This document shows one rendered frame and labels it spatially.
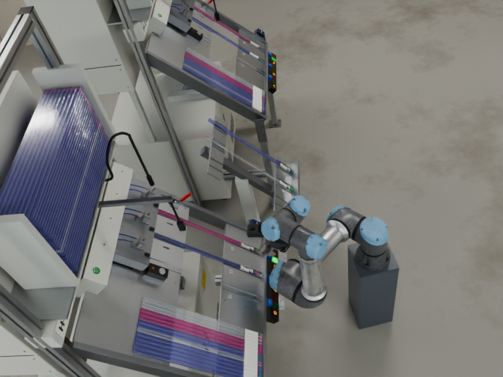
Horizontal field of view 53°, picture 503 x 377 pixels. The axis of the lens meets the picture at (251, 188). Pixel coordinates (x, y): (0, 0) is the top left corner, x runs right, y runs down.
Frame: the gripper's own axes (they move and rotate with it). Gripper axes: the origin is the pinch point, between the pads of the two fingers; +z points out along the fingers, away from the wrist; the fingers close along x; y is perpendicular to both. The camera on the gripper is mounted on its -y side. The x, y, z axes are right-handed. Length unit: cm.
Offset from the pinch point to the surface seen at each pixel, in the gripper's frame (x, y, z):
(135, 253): -14.3, -47.0, -3.8
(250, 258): 6.4, 1.9, 15.5
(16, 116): 7, -93, -33
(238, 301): -15.0, -3.1, 14.1
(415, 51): 235, 139, 26
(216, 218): 19.0, -15.5, 10.5
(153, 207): 7.4, -43.7, -2.9
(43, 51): 21, -90, -49
